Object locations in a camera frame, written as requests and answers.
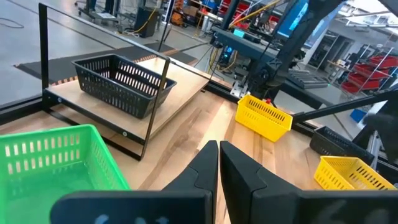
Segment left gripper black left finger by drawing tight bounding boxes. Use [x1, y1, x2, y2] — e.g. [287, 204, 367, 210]
[51, 140, 218, 224]

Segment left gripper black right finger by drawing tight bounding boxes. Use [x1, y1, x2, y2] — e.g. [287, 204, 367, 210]
[220, 140, 398, 224]

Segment yellow plastic slotted basket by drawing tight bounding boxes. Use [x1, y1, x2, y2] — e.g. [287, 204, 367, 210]
[313, 155, 397, 191]
[234, 94, 294, 143]

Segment green plastic slotted basket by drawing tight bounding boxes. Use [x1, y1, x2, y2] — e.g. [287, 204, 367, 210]
[0, 124, 131, 224]

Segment blue box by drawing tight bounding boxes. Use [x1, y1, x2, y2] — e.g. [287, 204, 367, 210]
[349, 108, 368, 123]

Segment black plastic slotted basket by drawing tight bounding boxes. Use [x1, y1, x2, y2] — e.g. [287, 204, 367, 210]
[71, 53, 178, 120]
[309, 125, 376, 166]

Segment rack with red bins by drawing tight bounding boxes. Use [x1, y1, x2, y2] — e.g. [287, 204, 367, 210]
[340, 46, 398, 96]

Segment black keyboard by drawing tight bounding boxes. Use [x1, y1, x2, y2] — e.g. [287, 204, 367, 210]
[287, 68, 329, 90]

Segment blue lit monitor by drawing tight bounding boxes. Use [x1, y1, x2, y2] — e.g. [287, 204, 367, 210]
[275, 0, 310, 40]

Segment dark grey workbench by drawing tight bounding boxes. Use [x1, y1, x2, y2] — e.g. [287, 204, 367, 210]
[211, 26, 280, 63]

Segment black box on floor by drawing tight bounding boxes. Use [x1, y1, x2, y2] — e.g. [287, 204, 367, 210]
[134, 6, 160, 39]

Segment black floor mat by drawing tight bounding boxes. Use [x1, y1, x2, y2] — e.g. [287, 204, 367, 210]
[14, 42, 198, 86]

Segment metal cart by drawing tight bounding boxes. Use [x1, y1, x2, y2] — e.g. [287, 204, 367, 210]
[74, 0, 121, 24]

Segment black diagonal frame strut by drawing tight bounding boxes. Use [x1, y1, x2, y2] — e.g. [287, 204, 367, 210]
[292, 91, 398, 124]

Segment silver metal bracket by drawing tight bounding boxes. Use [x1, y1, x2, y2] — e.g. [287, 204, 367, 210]
[229, 80, 249, 99]

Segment wooden shelf with black frame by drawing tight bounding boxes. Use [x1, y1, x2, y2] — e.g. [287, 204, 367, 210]
[37, 2, 211, 162]

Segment yellow cable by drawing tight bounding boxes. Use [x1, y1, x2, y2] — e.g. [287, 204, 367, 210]
[229, 0, 282, 29]

